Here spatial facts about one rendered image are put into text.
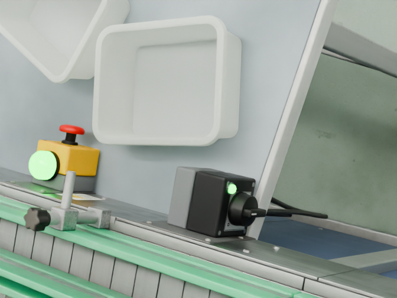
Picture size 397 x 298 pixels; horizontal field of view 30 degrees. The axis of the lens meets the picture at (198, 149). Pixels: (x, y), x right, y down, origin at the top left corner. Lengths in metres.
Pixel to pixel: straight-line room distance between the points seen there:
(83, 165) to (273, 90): 0.33
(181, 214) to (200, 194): 0.04
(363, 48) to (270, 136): 0.30
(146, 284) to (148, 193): 0.20
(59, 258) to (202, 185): 0.24
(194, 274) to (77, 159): 0.39
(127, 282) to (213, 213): 0.14
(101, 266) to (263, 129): 0.28
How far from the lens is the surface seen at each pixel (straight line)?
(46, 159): 1.12
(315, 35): 1.00
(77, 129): 1.15
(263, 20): 1.04
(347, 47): 1.19
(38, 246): 1.09
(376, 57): 1.30
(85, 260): 1.02
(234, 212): 0.95
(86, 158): 1.15
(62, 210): 0.93
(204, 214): 0.96
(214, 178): 0.95
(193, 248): 0.91
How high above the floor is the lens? 1.63
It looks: 56 degrees down
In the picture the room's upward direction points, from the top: 84 degrees counter-clockwise
